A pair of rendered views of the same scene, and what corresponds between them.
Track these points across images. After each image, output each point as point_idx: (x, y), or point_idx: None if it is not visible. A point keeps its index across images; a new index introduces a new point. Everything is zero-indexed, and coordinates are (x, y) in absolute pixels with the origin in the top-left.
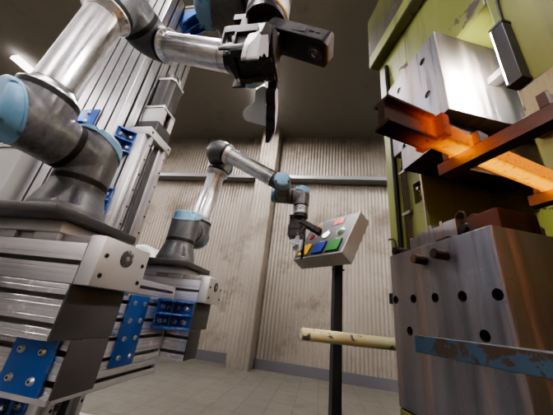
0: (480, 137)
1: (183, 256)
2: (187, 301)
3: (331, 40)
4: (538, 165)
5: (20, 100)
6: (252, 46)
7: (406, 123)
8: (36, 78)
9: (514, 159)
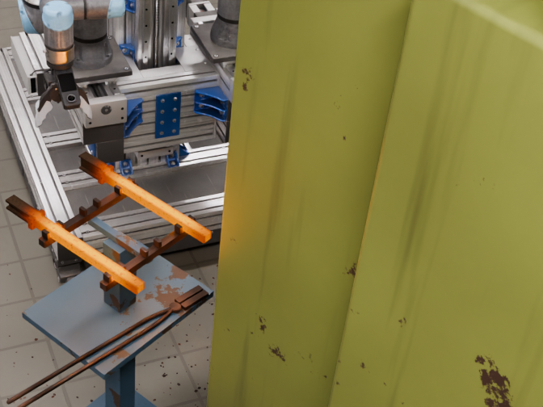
0: (114, 190)
1: (227, 41)
2: (218, 98)
3: (67, 107)
4: (162, 211)
5: (27, 24)
6: (36, 121)
7: (90, 169)
8: (27, 2)
9: (144, 203)
